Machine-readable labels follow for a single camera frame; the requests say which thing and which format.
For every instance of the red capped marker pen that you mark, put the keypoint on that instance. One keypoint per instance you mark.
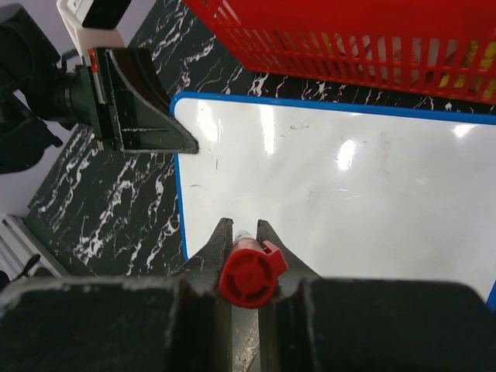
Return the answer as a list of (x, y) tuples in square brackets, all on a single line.
[(250, 275)]

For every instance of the red plastic shopping basket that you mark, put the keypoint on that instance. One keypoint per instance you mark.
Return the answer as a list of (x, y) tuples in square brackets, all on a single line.
[(441, 48)]

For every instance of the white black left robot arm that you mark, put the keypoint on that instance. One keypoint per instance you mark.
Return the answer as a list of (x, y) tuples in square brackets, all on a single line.
[(38, 85)]

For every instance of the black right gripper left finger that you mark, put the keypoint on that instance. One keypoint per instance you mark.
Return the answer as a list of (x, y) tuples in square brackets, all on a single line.
[(201, 329)]

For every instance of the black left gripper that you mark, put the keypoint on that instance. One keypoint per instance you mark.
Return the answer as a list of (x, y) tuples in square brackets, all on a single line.
[(126, 105)]

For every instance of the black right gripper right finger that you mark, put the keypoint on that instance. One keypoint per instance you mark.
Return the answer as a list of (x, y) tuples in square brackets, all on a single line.
[(282, 321)]

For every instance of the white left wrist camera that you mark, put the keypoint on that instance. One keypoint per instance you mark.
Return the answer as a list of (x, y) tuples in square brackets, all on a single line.
[(93, 23)]

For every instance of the blue framed whiteboard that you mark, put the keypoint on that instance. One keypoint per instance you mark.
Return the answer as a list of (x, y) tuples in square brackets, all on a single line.
[(352, 190)]

